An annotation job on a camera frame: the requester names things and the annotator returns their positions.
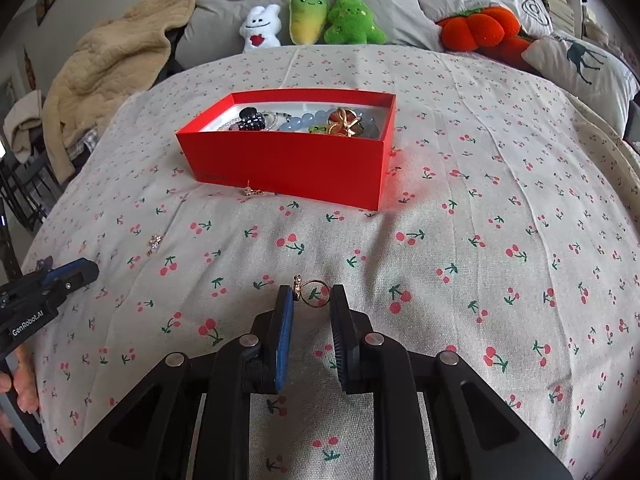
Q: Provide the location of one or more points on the stack of books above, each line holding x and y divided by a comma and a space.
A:
557, 7

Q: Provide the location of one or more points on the gold cross earring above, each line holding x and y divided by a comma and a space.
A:
155, 243

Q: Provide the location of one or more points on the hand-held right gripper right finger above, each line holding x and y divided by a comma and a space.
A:
342, 340

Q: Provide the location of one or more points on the orange pumpkin plush toy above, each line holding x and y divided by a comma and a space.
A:
475, 27

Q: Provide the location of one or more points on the beige cloth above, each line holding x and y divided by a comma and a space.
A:
25, 120

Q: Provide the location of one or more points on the yellow green carrot plush toy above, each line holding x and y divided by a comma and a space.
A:
307, 17

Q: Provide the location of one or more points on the plain grey pillow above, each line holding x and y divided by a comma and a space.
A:
225, 10

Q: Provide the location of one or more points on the white deer print pillow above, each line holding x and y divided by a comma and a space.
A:
575, 70

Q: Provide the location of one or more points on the cherry print bedsheet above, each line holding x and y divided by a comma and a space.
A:
500, 210

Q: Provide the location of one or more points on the person's left hand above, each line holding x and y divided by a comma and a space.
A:
22, 390

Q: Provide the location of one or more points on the dark chair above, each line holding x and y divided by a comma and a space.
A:
22, 195

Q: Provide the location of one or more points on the white plush toy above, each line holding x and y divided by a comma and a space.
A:
260, 27

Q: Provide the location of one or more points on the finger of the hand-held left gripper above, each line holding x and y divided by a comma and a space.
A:
82, 272
55, 272

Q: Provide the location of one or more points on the black flower hair clip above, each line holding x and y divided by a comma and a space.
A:
251, 120

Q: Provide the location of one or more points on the gold stud earring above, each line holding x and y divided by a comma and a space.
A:
247, 191

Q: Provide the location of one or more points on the green tree plush toy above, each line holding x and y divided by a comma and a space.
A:
350, 20

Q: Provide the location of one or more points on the plaid cloth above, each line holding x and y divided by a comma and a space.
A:
85, 145

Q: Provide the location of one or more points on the beige quilted blanket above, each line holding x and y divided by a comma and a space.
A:
115, 55

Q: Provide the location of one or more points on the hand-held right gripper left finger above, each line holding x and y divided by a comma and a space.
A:
285, 340

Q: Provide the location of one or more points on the red cardboard box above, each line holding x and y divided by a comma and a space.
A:
300, 165

